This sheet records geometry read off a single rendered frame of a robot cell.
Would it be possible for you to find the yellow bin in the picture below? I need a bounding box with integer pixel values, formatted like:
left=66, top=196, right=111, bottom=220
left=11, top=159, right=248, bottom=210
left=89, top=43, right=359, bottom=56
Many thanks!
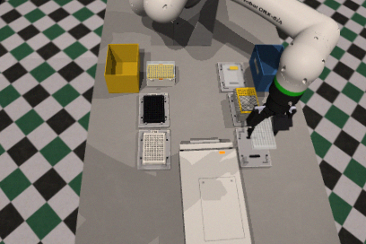
left=104, top=44, right=140, bottom=93

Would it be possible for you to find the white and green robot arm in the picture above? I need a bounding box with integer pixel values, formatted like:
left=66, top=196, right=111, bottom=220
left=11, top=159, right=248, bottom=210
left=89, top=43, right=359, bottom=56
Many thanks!
left=129, top=0, right=340, bottom=131

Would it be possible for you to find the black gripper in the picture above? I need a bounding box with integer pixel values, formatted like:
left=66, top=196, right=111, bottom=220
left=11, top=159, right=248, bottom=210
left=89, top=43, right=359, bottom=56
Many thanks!
left=246, top=95, right=297, bottom=136

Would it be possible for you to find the blue open-top bin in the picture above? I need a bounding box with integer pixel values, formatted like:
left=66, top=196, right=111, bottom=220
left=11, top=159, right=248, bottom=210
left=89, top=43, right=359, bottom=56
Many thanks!
left=249, top=44, right=284, bottom=92

